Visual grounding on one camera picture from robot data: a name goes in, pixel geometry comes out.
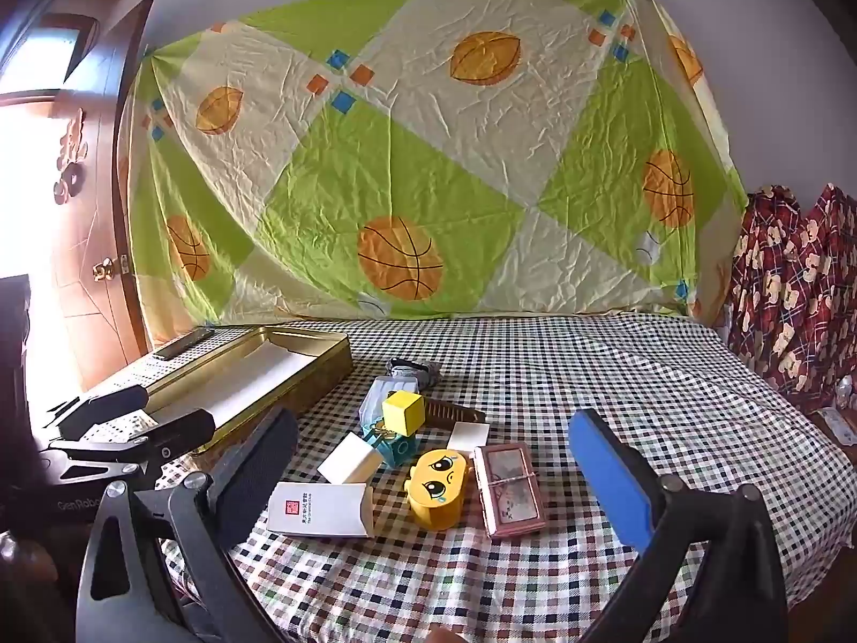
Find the plain white block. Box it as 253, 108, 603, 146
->
317, 432, 384, 485

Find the white sunflower block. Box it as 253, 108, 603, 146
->
446, 421, 491, 454

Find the yellow cube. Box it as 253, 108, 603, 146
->
381, 390, 426, 436

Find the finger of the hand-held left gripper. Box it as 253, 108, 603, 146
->
48, 408, 216, 478
57, 385, 149, 441

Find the blue bear card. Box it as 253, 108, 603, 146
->
362, 418, 422, 471

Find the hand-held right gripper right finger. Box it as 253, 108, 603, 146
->
568, 407, 792, 643

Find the clear plastic bag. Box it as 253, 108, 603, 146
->
813, 375, 857, 446

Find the yellow face toy block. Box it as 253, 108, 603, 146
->
407, 448, 475, 533

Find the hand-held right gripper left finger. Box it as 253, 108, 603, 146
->
73, 405, 302, 643

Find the basketball printed green sheet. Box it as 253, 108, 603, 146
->
127, 0, 751, 342

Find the clear plastic case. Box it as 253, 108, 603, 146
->
360, 375, 409, 439

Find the pink framed box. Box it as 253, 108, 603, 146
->
472, 443, 546, 540

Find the white paper box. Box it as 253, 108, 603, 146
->
266, 480, 377, 540

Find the red bear printed cloth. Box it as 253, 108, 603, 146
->
726, 182, 857, 416

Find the brown wooden door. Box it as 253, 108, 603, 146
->
40, 0, 155, 393

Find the brown wooden comb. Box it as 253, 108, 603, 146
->
422, 394, 488, 428

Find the gold metal tin box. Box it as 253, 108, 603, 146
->
80, 325, 355, 460

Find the black phone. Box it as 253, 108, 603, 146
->
153, 328, 214, 359

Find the checkered tablecloth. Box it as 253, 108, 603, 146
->
40, 311, 857, 643

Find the wooden door ornament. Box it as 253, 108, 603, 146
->
52, 107, 89, 205

